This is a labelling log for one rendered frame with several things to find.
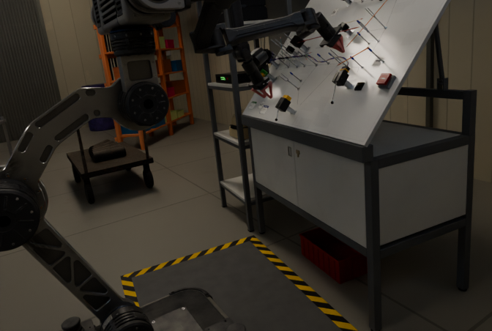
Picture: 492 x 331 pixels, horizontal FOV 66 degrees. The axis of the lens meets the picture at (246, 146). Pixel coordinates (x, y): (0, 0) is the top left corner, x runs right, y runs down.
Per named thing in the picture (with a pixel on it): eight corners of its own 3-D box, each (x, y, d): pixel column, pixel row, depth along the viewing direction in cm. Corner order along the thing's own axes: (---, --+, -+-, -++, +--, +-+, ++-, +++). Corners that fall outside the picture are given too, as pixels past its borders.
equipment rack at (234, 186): (249, 232, 274) (218, -46, 230) (220, 206, 329) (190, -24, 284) (308, 214, 293) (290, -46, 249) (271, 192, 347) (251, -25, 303)
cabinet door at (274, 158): (297, 206, 211) (292, 138, 201) (255, 181, 260) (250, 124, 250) (300, 206, 212) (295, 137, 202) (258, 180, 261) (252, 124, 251)
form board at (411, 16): (244, 115, 252) (241, 113, 251) (320, -13, 258) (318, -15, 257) (367, 147, 146) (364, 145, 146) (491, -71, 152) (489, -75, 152)
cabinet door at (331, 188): (364, 249, 161) (362, 160, 152) (296, 207, 210) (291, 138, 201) (369, 247, 162) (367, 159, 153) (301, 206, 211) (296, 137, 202)
